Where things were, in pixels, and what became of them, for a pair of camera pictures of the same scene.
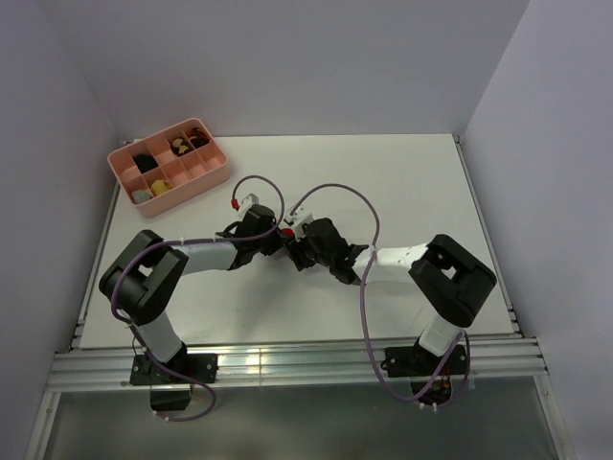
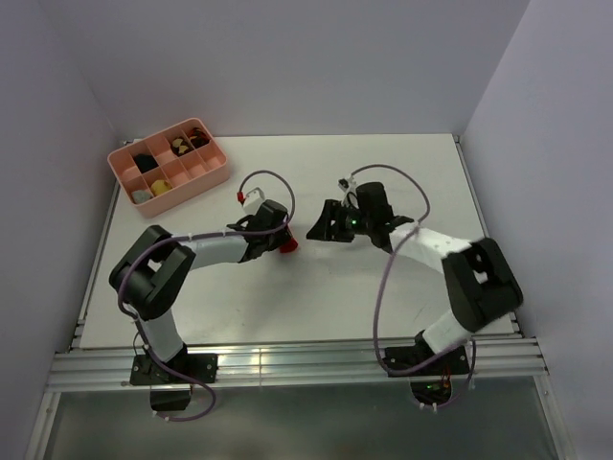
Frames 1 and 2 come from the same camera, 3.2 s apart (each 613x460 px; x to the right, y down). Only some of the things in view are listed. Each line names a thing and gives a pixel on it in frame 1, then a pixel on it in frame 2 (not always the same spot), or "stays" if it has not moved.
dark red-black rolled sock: (198, 138) stays
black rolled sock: (146, 163) stays
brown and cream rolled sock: (181, 147) stays
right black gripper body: (304, 255) → (354, 222)
